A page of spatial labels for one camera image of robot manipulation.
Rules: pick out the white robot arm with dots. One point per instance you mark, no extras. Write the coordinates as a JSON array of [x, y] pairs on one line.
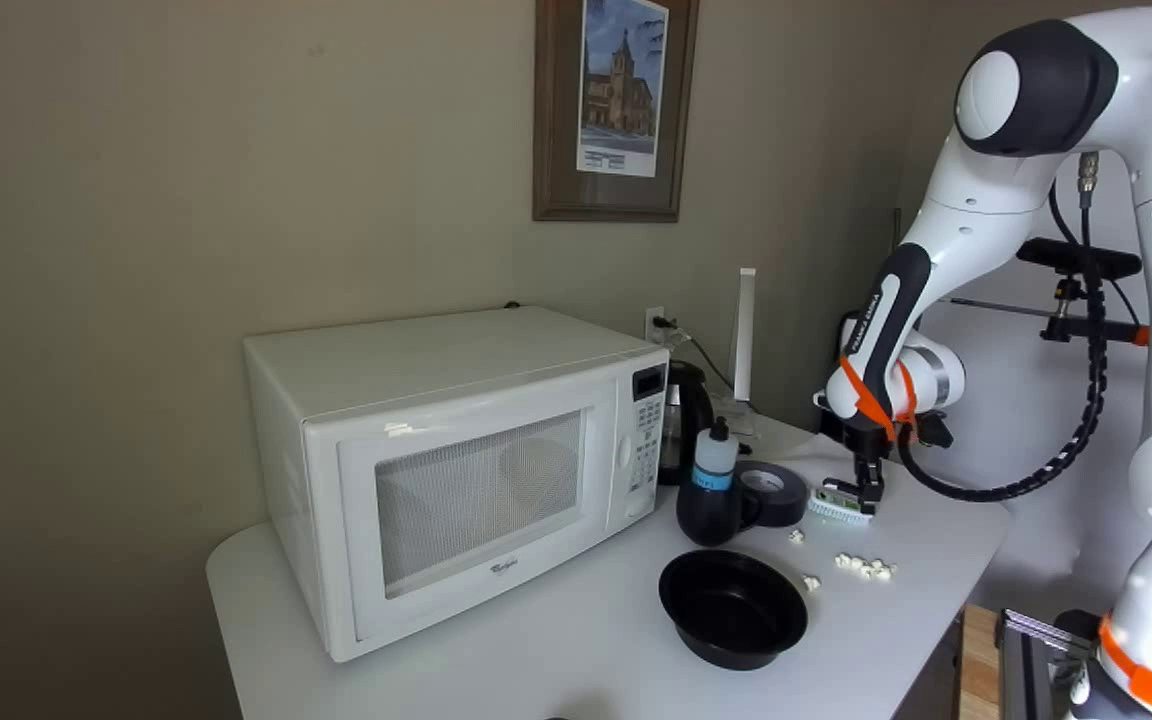
[[1031, 105]]

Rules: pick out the black plastic bowl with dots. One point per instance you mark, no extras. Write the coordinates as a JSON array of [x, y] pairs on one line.
[[729, 611]]

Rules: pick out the white microwave oven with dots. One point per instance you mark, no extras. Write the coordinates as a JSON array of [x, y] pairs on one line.
[[427, 466]]

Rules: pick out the white tube rod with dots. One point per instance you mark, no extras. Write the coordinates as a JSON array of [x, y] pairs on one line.
[[745, 328]]

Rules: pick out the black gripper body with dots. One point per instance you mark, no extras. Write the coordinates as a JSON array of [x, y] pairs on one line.
[[876, 441]]

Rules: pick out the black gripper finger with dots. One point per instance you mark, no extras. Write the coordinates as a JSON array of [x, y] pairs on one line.
[[858, 475], [868, 485]]

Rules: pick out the black blue squeeze bottle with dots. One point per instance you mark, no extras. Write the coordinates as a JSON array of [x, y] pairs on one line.
[[710, 500]]

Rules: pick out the black camera stand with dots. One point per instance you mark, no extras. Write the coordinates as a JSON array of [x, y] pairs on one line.
[[1080, 278]]

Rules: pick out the glass electric kettle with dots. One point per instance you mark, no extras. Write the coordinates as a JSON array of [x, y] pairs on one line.
[[688, 408]]

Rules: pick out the white green brush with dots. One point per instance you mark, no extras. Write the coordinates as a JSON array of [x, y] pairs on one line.
[[842, 500]]

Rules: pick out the white wall outlet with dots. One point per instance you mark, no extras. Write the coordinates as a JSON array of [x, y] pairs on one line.
[[659, 325]]

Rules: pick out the framed wall picture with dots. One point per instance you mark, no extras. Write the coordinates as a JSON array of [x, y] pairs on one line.
[[609, 110]]

